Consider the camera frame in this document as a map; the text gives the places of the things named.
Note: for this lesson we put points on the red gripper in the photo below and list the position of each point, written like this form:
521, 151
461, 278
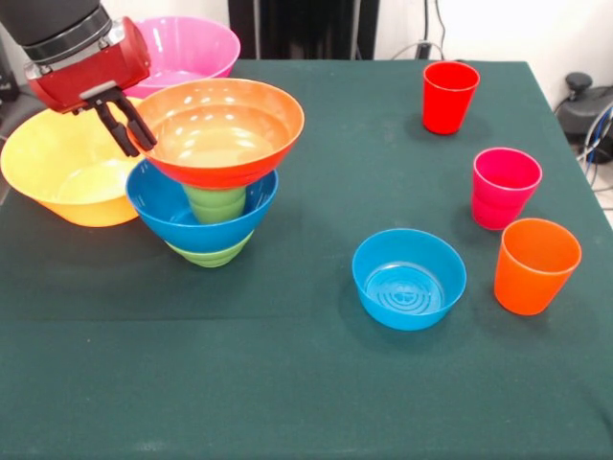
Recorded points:
96, 72

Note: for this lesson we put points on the orange-red plastic bowl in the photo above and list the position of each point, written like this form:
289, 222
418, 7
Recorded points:
215, 134

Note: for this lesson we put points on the green plastic cup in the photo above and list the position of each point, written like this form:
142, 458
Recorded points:
215, 206

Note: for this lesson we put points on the large smooth blue bowl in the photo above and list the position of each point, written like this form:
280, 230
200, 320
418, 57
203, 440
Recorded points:
211, 235

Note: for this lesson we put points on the small green plastic bowl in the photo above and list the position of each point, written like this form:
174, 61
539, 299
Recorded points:
206, 256

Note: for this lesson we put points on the large yellow-orange plastic bowl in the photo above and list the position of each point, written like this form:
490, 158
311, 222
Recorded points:
48, 158

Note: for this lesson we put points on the large pink plastic bowl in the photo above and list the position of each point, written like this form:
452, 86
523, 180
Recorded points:
191, 52

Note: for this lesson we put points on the dark green tablecloth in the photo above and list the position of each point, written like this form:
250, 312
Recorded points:
287, 383

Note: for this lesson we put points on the red plastic cup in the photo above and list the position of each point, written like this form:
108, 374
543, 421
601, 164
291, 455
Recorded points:
447, 105

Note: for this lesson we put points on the small ringed blue bowl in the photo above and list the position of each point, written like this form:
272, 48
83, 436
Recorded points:
407, 292

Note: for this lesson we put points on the magenta plastic cup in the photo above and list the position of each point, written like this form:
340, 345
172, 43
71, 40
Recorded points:
498, 206

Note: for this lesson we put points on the orange plastic cup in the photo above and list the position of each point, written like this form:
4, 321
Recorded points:
527, 287

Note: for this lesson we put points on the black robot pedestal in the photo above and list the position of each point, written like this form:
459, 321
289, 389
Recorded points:
311, 29

